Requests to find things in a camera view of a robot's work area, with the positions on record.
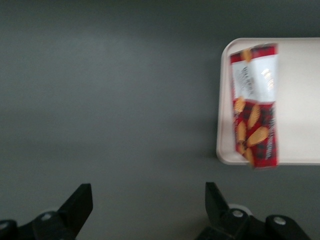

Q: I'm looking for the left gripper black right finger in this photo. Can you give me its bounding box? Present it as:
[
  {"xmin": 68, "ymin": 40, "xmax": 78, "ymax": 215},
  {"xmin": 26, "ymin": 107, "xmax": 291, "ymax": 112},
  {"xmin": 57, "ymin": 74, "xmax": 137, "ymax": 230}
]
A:
[{"xmin": 192, "ymin": 181, "xmax": 311, "ymax": 240}]

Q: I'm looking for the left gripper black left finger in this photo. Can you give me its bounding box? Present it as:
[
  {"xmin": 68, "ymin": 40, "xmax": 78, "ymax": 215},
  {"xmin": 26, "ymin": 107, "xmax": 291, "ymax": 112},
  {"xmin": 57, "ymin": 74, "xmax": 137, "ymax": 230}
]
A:
[{"xmin": 0, "ymin": 183, "xmax": 94, "ymax": 240}]

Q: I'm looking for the red cookie box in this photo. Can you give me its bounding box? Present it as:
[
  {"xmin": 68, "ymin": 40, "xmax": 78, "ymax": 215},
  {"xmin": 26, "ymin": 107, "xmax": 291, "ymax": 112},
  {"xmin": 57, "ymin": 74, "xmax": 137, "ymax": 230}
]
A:
[{"xmin": 229, "ymin": 42, "xmax": 280, "ymax": 171}]

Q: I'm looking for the beige plastic tray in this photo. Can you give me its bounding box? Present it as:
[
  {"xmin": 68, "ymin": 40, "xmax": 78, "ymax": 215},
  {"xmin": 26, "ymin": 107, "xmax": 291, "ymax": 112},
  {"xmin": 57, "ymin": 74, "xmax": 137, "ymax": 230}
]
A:
[{"xmin": 215, "ymin": 37, "xmax": 320, "ymax": 167}]

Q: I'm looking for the grey table cover sheet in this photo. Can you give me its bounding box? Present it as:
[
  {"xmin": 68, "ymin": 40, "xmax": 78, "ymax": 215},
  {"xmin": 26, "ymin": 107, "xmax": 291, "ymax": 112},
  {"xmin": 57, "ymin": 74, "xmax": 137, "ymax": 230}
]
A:
[{"xmin": 0, "ymin": 0, "xmax": 320, "ymax": 240}]

